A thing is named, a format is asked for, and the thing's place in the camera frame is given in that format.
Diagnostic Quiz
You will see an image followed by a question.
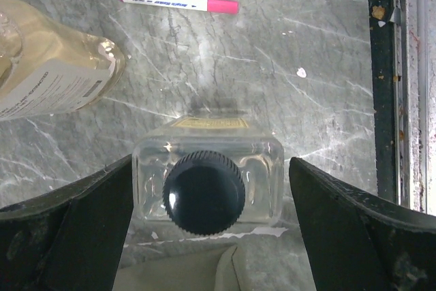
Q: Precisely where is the clear bottle yellow label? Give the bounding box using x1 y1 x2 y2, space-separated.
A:
132 116 285 236

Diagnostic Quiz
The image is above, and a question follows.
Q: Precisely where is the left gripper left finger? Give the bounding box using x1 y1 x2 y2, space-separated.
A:
1 155 133 290

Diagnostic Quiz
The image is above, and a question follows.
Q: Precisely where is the green canvas bag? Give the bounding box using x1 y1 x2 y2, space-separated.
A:
112 244 252 291

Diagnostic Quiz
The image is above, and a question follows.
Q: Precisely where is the amber pump soap bottle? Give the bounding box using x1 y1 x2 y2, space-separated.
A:
1 0 125 121

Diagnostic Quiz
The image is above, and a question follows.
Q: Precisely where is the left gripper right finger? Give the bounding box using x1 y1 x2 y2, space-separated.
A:
289 157 435 290

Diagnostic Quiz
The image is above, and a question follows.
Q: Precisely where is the pink whiteboard marker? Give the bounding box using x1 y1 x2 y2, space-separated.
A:
119 0 238 14

